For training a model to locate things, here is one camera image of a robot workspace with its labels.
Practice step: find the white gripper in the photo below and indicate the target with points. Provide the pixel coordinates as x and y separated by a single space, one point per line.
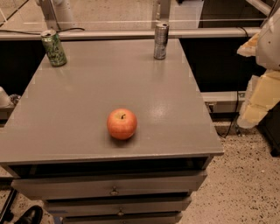
269 46

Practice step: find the red apple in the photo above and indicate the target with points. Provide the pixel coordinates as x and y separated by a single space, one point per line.
121 124

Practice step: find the silver redbull can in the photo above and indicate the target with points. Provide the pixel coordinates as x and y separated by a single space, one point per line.
161 40

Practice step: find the green soda can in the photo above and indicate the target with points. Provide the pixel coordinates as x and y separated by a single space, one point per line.
53 48

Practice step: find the top grey drawer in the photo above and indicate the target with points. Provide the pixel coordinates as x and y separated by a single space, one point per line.
109 185

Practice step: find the grey drawer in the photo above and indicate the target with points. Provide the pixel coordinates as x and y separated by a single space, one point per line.
137 218
136 205
109 185

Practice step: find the middle grey drawer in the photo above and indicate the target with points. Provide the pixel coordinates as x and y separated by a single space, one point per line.
136 205

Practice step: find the bottom grey drawer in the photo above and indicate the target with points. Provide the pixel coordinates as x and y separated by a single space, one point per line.
137 218

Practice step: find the grey drawer cabinet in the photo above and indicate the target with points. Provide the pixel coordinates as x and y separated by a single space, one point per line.
59 127

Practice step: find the white object at left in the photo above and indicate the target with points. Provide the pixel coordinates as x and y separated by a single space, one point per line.
4 98

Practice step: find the black shoe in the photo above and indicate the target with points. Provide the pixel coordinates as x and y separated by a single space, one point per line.
32 216

